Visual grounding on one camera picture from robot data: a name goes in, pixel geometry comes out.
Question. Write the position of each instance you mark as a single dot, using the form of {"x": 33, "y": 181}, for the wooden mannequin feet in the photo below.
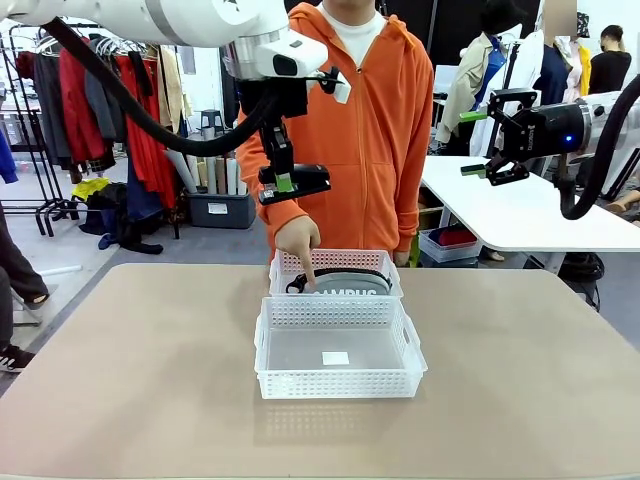
{"x": 625, "y": 201}

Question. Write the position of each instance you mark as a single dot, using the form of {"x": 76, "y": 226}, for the blue hanging garment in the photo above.
{"x": 137, "y": 195}

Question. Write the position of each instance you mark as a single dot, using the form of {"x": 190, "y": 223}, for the bystander in black top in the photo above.
{"x": 610, "y": 65}

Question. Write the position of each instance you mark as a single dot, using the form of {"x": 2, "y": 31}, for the person's left forearm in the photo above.
{"x": 409, "y": 210}

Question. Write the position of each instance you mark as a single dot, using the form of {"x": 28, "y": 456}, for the dark grey hanging garment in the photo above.
{"x": 50, "y": 100}

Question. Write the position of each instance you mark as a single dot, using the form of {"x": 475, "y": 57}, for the mannequin with beige coat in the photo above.
{"x": 470, "y": 70}

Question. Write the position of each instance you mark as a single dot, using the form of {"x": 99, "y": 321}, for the white perforated plastic basket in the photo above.
{"x": 350, "y": 260}
{"x": 340, "y": 385}

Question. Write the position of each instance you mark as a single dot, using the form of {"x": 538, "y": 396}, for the black metal clothes rack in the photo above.
{"x": 176, "y": 225}

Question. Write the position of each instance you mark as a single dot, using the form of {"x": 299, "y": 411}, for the grey storage crate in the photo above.
{"x": 222, "y": 210}

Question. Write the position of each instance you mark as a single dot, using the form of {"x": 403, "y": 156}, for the black sneaker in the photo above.
{"x": 15, "y": 359}

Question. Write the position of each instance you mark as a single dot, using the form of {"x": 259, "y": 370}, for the person's right forearm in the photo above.
{"x": 282, "y": 212}

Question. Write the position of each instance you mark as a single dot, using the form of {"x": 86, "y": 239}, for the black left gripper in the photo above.
{"x": 272, "y": 97}

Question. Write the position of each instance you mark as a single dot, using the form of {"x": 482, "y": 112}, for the grey CAMPUS pencil case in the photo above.
{"x": 350, "y": 282}

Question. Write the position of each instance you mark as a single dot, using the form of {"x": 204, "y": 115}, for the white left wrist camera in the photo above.
{"x": 295, "y": 55}

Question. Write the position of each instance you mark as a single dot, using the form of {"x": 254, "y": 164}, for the red hanging jacket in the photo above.
{"x": 75, "y": 100}

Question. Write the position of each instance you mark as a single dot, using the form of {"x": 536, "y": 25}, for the black stapler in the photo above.
{"x": 312, "y": 180}

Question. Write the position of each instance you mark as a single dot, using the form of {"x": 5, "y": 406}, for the yellow-green garment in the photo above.
{"x": 90, "y": 187}

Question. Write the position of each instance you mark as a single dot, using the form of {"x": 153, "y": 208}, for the person's left hand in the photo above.
{"x": 401, "y": 257}

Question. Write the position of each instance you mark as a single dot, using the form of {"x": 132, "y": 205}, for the grey hanging jacket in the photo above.
{"x": 102, "y": 100}

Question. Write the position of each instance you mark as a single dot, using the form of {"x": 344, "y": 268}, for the figure in navy garment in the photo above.
{"x": 550, "y": 70}

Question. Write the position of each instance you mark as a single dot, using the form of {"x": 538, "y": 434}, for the green bag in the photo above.
{"x": 415, "y": 252}

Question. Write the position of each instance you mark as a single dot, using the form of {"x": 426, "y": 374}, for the person in orange hoodie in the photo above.
{"x": 370, "y": 125}

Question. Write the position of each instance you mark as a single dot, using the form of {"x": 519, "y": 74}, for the person's right hand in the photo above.
{"x": 300, "y": 237}

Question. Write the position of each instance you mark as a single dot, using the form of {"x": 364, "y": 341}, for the yellow garment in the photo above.
{"x": 586, "y": 65}

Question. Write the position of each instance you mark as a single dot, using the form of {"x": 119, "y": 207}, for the grey paper roll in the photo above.
{"x": 180, "y": 172}

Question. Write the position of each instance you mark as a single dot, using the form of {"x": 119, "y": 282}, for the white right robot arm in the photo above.
{"x": 610, "y": 120}

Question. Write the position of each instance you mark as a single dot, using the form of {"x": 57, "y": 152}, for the white background table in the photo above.
{"x": 500, "y": 220}

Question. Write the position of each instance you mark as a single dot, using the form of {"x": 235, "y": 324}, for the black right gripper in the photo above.
{"x": 550, "y": 130}

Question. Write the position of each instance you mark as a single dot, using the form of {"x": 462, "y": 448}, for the white garment on mannequin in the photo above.
{"x": 530, "y": 65}

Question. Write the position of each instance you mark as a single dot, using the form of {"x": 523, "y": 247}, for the white board panel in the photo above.
{"x": 445, "y": 80}

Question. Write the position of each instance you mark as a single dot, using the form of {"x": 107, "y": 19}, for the bystander in grey trousers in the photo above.
{"x": 15, "y": 265}

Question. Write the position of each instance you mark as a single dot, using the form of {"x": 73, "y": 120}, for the clear plastic storage bin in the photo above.
{"x": 450, "y": 245}

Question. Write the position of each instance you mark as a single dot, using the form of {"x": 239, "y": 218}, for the dark clothes pile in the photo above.
{"x": 130, "y": 235}

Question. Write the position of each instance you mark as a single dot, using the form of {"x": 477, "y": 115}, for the black stool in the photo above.
{"x": 212, "y": 122}

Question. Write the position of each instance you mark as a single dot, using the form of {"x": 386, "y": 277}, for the long red hanging dress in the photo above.
{"x": 147, "y": 150}

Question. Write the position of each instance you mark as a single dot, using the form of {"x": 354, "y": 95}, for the beige hanging garment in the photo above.
{"x": 172, "y": 85}

